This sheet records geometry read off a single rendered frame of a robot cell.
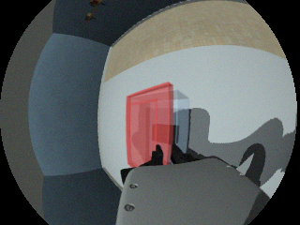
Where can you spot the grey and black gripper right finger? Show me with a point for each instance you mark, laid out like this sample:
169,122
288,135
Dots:
179,157

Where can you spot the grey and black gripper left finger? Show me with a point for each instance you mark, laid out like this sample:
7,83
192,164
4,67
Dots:
156,159

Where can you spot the red lid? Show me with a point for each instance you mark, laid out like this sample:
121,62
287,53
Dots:
149,121

